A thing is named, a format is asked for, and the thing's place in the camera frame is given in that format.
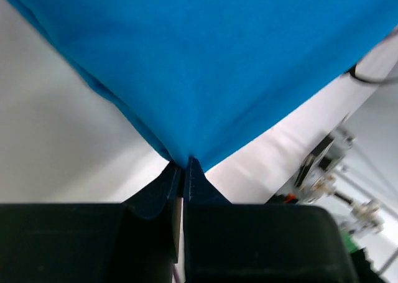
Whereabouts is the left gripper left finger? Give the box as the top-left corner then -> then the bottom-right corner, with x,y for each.
1,162 -> 182,282

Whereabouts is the blue t shirt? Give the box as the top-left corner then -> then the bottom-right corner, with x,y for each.
7,0 -> 397,169

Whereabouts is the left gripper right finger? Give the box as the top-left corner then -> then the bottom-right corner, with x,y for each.
183,158 -> 358,282

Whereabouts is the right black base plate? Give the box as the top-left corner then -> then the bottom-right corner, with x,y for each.
264,114 -> 386,237

